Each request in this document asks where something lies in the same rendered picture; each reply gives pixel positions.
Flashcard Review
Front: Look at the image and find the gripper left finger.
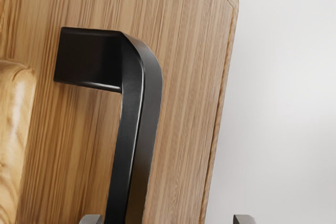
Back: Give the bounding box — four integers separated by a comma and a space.
79, 214, 103, 224

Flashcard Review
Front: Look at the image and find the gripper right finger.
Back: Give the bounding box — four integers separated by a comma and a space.
233, 214, 255, 224

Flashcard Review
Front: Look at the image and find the light wooden drawer cabinet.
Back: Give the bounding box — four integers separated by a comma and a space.
0, 0, 240, 224

